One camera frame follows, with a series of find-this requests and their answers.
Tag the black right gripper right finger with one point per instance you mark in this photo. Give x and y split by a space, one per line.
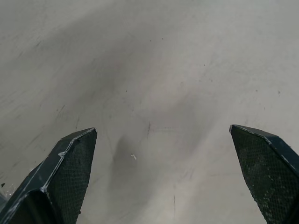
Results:
268 170

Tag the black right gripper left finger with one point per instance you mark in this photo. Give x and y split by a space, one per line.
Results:
63 177

